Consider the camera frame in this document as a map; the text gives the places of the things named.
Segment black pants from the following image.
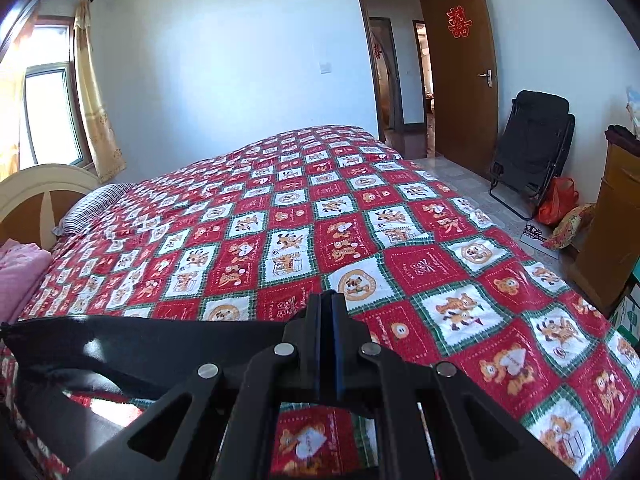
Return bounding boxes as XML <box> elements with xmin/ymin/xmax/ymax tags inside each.
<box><xmin>1</xmin><ymin>315</ymin><xmax>284</xmax><ymax>467</ymax></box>

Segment red patchwork bedspread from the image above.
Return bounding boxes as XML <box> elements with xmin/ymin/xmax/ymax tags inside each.
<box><xmin>21</xmin><ymin>126</ymin><xmax>639</xmax><ymax>479</ymax></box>

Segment brown wooden cabinet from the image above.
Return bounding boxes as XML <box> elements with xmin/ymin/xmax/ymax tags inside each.
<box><xmin>567</xmin><ymin>125</ymin><xmax>639</xmax><ymax>316</ymax></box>

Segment floral cushion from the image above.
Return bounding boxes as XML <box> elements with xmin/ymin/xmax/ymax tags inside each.
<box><xmin>542</xmin><ymin>203</ymin><xmax>596</xmax><ymax>250</ymax></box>

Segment pink folded blanket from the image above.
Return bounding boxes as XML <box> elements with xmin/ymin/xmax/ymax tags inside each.
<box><xmin>0</xmin><ymin>240</ymin><xmax>52</xmax><ymax>323</ymax></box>

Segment grey striped pillow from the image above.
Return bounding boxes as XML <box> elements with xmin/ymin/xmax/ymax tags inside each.
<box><xmin>52</xmin><ymin>183</ymin><xmax>132</xmax><ymax>237</ymax></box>

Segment red plastic bag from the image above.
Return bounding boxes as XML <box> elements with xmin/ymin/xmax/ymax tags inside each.
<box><xmin>536</xmin><ymin>177</ymin><xmax>579</xmax><ymax>226</ymax></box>

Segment cream wooden headboard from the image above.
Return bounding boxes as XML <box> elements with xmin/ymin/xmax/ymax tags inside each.
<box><xmin>1</xmin><ymin>164</ymin><xmax>100</xmax><ymax>249</ymax></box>

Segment black folding chair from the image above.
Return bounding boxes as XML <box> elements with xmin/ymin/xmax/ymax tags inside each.
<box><xmin>489</xmin><ymin>90</ymin><xmax>575</xmax><ymax>221</ymax></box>

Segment yellow patterned curtain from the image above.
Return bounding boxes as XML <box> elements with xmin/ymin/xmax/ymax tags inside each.
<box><xmin>73</xmin><ymin>0</ymin><xmax>126</xmax><ymax>183</ymax></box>

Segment brown wooden door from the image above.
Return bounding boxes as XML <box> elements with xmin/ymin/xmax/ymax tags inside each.
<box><xmin>421</xmin><ymin>0</ymin><xmax>498</xmax><ymax>177</ymax></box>

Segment window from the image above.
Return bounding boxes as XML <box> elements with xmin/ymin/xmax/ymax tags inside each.
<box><xmin>20</xmin><ymin>16</ymin><xmax>91</xmax><ymax>169</ymax></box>

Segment red paper door decoration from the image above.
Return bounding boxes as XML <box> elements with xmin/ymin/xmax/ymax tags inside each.
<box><xmin>446</xmin><ymin>6</ymin><xmax>473</xmax><ymax>39</ymax></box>

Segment silver door handle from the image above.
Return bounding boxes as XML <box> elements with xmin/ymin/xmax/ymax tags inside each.
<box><xmin>477</xmin><ymin>70</ymin><xmax>494</xmax><ymax>88</ymax></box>

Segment brown door frame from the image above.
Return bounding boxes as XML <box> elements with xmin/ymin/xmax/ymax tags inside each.
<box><xmin>358</xmin><ymin>0</ymin><xmax>436</xmax><ymax>159</ymax></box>

